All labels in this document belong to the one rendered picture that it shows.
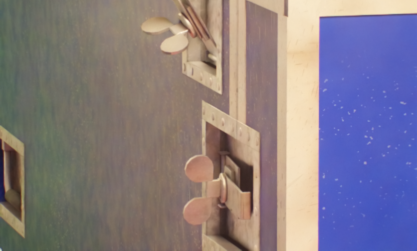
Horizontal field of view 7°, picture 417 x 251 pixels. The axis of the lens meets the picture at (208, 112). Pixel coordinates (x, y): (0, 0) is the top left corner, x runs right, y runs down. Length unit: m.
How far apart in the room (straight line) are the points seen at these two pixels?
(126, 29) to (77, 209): 0.29
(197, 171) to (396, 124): 0.22
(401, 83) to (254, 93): 0.13
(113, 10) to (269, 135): 0.52
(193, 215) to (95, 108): 0.45
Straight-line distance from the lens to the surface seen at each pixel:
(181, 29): 2.64
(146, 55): 2.84
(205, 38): 2.64
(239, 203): 2.54
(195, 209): 2.61
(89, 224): 3.10
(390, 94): 2.44
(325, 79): 2.42
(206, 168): 2.60
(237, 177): 2.59
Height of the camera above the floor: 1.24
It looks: 9 degrees down
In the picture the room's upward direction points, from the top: straight up
